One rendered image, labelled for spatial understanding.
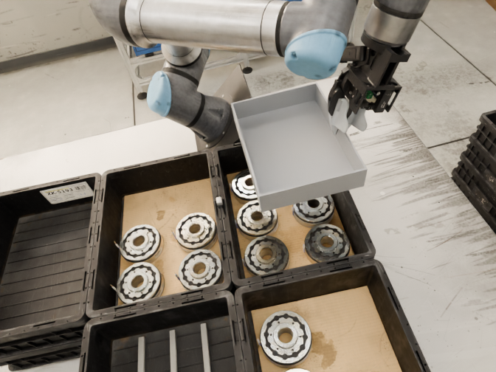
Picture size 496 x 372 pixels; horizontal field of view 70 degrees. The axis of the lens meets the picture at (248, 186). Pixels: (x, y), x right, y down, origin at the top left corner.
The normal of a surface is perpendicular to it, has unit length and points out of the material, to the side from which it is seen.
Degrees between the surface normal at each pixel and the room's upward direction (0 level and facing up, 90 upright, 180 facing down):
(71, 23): 90
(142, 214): 0
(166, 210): 0
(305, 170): 1
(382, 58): 74
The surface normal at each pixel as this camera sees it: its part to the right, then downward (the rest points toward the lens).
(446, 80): -0.11, -0.62
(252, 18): -0.41, 0.05
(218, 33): -0.46, 0.57
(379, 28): -0.69, 0.45
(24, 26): 0.23, 0.75
